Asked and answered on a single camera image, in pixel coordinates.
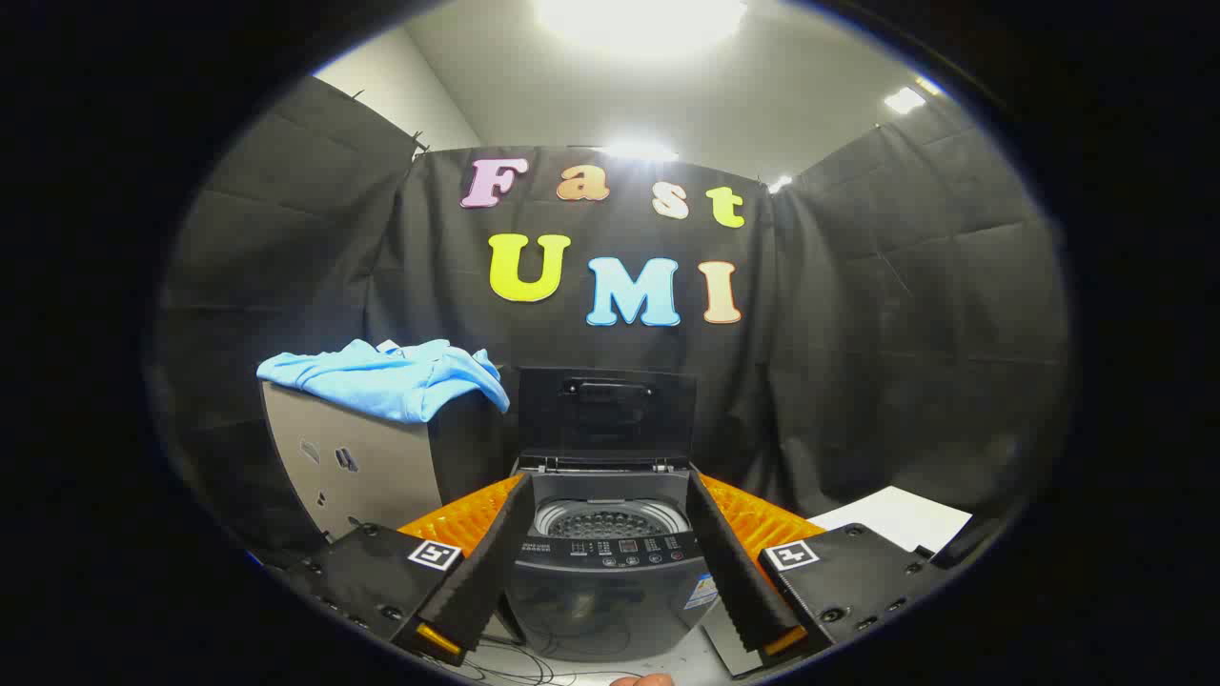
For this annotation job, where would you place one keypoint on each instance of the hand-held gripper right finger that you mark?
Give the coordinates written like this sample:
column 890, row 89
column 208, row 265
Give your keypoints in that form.
column 739, row 572

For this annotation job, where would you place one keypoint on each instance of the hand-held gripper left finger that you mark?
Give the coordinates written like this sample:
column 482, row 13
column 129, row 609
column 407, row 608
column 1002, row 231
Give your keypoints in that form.
column 486, row 562

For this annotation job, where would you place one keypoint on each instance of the dark grey washing machine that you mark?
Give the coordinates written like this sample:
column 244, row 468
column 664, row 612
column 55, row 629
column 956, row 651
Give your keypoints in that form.
column 610, row 600

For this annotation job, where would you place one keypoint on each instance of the light blue polo shirt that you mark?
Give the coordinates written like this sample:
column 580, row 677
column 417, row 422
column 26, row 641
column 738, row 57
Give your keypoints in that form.
column 400, row 386

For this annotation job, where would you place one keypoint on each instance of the white paper sheet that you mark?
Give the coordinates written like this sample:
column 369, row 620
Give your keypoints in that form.
column 905, row 519

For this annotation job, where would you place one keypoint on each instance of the black backdrop cloth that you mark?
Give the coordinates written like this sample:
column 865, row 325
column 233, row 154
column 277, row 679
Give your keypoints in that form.
column 858, row 333

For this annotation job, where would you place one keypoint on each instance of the small ceiling strip light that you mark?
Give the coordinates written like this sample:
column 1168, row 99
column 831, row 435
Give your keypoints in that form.
column 780, row 184

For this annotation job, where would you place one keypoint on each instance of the long ceiling strip light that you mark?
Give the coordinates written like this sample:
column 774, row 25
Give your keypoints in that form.
column 639, row 151

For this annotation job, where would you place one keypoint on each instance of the square ceiling light panel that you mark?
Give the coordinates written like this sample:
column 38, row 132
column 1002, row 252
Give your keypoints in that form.
column 905, row 100

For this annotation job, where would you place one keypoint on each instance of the round ceiling light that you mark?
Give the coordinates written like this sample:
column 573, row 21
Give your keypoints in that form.
column 640, row 21

